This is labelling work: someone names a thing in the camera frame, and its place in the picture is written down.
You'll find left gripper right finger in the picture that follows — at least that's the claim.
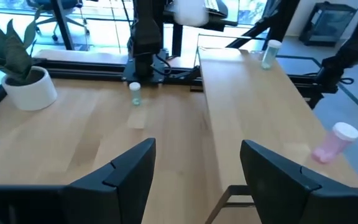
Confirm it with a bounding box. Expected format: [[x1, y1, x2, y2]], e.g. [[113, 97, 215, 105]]
[[239, 139, 358, 224]]

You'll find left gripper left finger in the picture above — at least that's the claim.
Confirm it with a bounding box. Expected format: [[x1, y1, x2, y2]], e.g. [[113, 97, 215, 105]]
[[0, 138, 157, 224]]

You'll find pink medicine bottle white cap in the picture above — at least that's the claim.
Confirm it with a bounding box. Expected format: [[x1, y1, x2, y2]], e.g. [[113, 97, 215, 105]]
[[311, 121, 358, 165]]

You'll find green medicine bottle white cap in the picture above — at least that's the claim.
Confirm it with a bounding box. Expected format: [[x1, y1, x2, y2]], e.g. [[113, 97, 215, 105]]
[[129, 82, 142, 106], [260, 39, 283, 70]]

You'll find wooden shelf with black legs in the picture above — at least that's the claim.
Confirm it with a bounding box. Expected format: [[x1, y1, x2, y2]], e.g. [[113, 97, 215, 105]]
[[194, 33, 358, 224]]

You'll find green plant in white pot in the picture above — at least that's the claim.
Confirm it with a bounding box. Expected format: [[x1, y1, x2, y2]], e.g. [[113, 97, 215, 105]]
[[0, 7, 58, 112]]

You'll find black glass-front cabinet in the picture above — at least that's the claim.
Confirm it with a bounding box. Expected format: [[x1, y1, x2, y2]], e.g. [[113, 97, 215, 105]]
[[299, 1, 358, 47]]

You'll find blue office chair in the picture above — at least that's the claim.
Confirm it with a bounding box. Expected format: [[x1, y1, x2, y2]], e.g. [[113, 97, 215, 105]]
[[26, 0, 91, 42]]

